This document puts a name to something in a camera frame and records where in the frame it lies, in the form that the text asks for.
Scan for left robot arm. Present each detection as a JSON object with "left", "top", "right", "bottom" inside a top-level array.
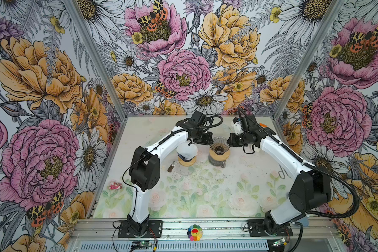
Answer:
[{"left": 118, "top": 111, "right": 223, "bottom": 238}]

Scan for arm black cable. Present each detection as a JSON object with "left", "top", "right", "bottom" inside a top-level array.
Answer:
[
  {"left": 237, "top": 106, "right": 360, "bottom": 219},
  {"left": 122, "top": 114, "right": 224, "bottom": 221}
]

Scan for green circuit board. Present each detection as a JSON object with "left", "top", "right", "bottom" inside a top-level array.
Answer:
[{"left": 130, "top": 241, "right": 155, "bottom": 251}]

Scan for colourful flower toy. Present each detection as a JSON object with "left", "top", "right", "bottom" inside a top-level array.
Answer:
[{"left": 187, "top": 224, "right": 203, "bottom": 241}]

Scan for grey ribbed glass pitcher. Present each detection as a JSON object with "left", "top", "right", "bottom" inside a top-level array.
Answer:
[{"left": 208, "top": 155, "right": 226, "bottom": 169}]

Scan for blue glass dripper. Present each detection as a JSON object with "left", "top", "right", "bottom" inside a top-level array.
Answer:
[{"left": 177, "top": 153, "right": 196, "bottom": 162}]

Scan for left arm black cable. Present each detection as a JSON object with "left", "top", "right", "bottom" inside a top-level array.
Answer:
[{"left": 122, "top": 114, "right": 224, "bottom": 221}]

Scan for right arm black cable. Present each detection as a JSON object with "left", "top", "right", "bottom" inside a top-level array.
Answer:
[{"left": 237, "top": 106, "right": 360, "bottom": 219}]

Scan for grey glass dripper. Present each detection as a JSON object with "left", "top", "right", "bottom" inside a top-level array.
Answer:
[{"left": 210, "top": 137, "right": 230, "bottom": 155}]

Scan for clear glass carafe wooden handle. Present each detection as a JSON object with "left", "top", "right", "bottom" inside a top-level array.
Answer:
[{"left": 167, "top": 161, "right": 195, "bottom": 176}]

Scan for wooden dripper ring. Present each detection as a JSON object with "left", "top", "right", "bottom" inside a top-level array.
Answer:
[
  {"left": 208, "top": 147, "right": 231, "bottom": 162},
  {"left": 177, "top": 156, "right": 197, "bottom": 167}
]

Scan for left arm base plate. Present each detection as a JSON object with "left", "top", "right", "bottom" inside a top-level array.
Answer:
[{"left": 117, "top": 220, "right": 163, "bottom": 238}]

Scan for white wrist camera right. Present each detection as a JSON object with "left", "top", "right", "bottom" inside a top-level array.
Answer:
[{"left": 233, "top": 118, "right": 244, "bottom": 135}]

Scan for metal tongs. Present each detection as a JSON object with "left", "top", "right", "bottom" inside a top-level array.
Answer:
[{"left": 278, "top": 166, "right": 289, "bottom": 180}]

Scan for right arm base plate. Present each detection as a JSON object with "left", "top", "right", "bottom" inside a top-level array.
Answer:
[{"left": 247, "top": 219, "right": 294, "bottom": 237}]

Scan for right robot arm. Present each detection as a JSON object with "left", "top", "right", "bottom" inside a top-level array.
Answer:
[{"left": 227, "top": 115, "right": 331, "bottom": 235}]

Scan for white paper coffee filter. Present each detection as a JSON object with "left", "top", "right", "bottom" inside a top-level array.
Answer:
[{"left": 176, "top": 142, "right": 198, "bottom": 156}]

